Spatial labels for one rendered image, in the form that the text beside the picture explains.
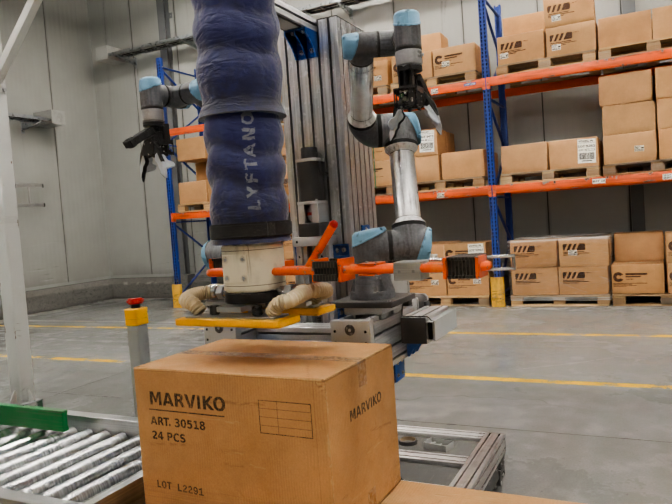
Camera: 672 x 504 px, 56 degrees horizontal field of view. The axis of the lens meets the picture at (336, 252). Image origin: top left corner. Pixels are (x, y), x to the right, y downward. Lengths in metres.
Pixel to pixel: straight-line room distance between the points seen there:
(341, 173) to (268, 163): 0.66
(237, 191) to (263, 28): 0.42
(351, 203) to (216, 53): 0.84
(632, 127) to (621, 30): 1.16
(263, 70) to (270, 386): 0.80
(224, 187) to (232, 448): 0.66
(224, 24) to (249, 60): 0.11
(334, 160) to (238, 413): 1.05
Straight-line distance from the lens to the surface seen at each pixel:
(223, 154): 1.69
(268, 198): 1.68
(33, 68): 13.55
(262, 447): 1.64
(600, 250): 8.53
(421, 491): 1.89
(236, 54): 1.71
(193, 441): 1.77
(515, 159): 8.71
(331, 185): 2.33
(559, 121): 9.98
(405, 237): 2.09
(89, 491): 2.20
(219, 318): 1.70
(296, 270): 1.66
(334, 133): 2.34
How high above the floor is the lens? 1.31
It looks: 3 degrees down
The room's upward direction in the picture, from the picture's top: 4 degrees counter-clockwise
